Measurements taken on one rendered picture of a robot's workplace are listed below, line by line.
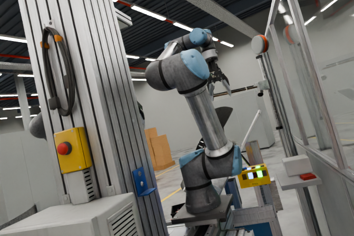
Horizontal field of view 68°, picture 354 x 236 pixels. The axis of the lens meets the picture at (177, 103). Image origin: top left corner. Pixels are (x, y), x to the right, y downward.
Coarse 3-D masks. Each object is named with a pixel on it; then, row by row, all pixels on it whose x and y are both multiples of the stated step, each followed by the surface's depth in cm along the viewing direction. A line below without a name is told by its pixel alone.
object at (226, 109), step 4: (220, 108) 182; (224, 108) 185; (228, 108) 187; (232, 108) 190; (216, 112) 182; (220, 112) 185; (224, 112) 187; (228, 112) 189; (220, 116) 187; (224, 116) 189; (228, 116) 191; (220, 120) 189; (224, 120) 191; (224, 124) 192
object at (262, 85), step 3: (261, 81) 210; (264, 81) 210; (267, 81) 211; (255, 84) 212; (258, 84) 209; (261, 84) 209; (264, 84) 210; (267, 84) 211; (258, 87) 210; (261, 87) 208; (264, 87) 209; (267, 87) 210; (255, 90) 214; (258, 90) 210
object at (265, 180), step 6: (258, 168) 140; (264, 168) 139; (240, 174) 142; (246, 174) 141; (252, 174) 140; (240, 180) 142; (246, 180) 141; (252, 180) 140; (258, 180) 139; (264, 180) 138; (240, 186) 142; (246, 186) 141; (252, 186) 140
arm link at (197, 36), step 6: (192, 30) 123; (198, 30) 122; (186, 36) 127; (192, 36) 123; (198, 36) 122; (204, 36) 122; (186, 42) 126; (192, 42) 124; (198, 42) 122; (204, 42) 125; (192, 48) 129
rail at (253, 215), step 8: (240, 208) 148; (248, 208) 146; (256, 208) 142; (264, 208) 141; (272, 208) 140; (240, 216) 144; (248, 216) 143; (256, 216) 142; (264, 216) 141; (272, 216) 140; (168, 224) 155; (176, 224) 154; (240, 224) 144; (248, 224) 143
